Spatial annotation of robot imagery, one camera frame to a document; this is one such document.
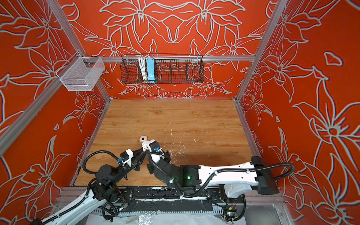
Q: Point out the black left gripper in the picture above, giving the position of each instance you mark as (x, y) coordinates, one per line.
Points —
(137, 161)

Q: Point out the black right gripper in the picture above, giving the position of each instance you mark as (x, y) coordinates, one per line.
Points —
(150, 167)

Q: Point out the white round disc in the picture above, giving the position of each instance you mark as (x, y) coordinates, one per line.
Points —
(146, 146)

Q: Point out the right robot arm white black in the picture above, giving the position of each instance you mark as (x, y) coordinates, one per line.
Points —
(191, 180)

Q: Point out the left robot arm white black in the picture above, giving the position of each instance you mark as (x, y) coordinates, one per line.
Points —
(102, 191)

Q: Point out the small green circuit board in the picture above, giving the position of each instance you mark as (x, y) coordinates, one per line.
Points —
(230, 214)

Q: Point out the blue flat box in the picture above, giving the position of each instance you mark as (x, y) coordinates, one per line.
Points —
(150, 63)

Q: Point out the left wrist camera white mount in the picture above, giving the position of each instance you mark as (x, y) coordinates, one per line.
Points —
(125, 158)

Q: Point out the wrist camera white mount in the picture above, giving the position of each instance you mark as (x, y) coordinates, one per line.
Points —
(156, 148)
(125, 158)

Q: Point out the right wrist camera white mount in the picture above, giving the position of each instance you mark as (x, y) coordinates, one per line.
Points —
(156, 148)

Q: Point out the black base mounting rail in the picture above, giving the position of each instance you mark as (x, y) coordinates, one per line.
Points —
(138, 200)

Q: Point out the black wire wall basket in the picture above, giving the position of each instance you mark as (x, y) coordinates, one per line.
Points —
(169, 69)

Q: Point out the clear plastic wall bin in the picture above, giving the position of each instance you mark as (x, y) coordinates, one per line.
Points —
(80, 74)

